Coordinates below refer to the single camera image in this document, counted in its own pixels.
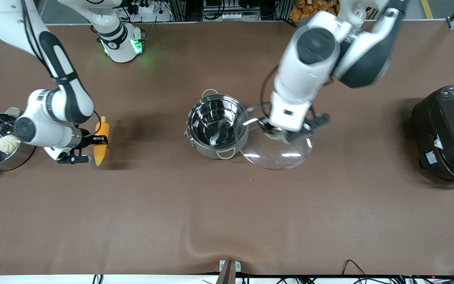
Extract yellow corn cob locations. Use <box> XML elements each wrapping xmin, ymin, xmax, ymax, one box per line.
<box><xmin>94</xmin><ymin>116</ymin><xmax>110</xmax><ymax>166</ymax></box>

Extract glass pot lid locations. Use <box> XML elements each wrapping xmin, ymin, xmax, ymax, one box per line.
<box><xmin>239</xmin><ymin>104</ymin><xmax>314</xmax><ymax>171</ymax></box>

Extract white steamed bun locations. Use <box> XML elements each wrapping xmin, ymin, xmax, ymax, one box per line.
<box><xmin>0</xmin><ymin>135</ymin><xmax>22</xmax><ymax>154</ymax></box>

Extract brown table cover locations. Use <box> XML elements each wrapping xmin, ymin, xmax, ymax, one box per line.
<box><xmin>0</xmin><ymin>21</ymin><xmax>454</xmax><ymax>276</ymax></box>

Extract orange packaged buns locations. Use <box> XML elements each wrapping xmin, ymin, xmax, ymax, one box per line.
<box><xmin>289</xmin><ymin>0</ymin><xmax>339</xmax><ymax>21</ymax></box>

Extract black rice cooker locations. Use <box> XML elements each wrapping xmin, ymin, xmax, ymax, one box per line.
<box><xmin>411</xmin><ymin>84</ymin><xmax>454</xmax><ymax>187</ymax></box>

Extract white power strip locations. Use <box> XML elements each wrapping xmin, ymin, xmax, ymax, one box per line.
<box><xmin>127</xmin><ymin>0</ymin><xmax>157</xmax><ymax>15</ymax></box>

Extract grey pot with handles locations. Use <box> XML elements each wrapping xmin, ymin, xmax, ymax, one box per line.
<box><xmin>184</xmin><ymin>89</ymin><xmax>250</xmax><ymax>160</ymax></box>

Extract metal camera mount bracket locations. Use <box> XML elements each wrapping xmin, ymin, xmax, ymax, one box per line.
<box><xmin>216</xmin><ymin>259</ymin><xmax>242</xmax><ymax>284</ymax></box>

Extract black cable bundle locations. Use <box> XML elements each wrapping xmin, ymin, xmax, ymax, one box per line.
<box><xmin>274</xmin><ymin>259</ymin><xmax>454</xmax><ymax>284</ymax></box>

